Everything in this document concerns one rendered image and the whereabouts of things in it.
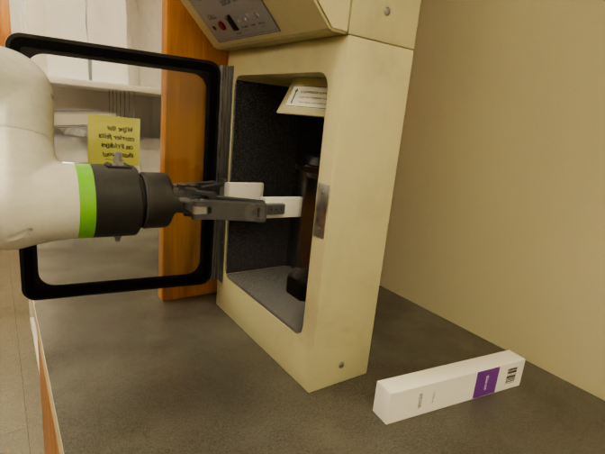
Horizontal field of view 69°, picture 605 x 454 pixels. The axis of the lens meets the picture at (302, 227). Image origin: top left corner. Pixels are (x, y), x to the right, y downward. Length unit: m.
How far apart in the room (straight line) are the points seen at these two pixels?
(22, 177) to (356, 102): 0.38
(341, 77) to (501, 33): 0.46
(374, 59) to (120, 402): 0.53
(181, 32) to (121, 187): 0.36
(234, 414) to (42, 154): 0.39
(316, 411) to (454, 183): 0.55
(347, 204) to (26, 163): 0.37
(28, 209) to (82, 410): 0.26
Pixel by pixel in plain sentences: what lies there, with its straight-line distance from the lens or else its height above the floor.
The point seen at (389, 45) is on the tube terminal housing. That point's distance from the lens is 0.59.
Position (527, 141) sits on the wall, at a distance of 0.88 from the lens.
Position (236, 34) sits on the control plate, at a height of 1.42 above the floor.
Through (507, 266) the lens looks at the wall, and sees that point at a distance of 0.90.
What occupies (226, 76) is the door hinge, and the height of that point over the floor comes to 1.37.
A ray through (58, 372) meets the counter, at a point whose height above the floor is 0.94.
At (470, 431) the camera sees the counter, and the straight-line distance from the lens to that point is 0.66.
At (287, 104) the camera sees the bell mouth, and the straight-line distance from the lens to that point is 0.66.
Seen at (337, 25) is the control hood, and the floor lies 1.42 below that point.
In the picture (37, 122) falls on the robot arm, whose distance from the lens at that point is 0.59.
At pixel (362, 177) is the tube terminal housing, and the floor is 1.25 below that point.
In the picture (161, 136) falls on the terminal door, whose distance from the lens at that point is 0.77.
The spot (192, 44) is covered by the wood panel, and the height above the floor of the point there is 1.42.
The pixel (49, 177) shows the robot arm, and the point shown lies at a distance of 0.56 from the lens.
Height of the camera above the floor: 1.32
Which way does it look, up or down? 14 degrees down
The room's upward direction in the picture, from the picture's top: 6 degrees clockwise
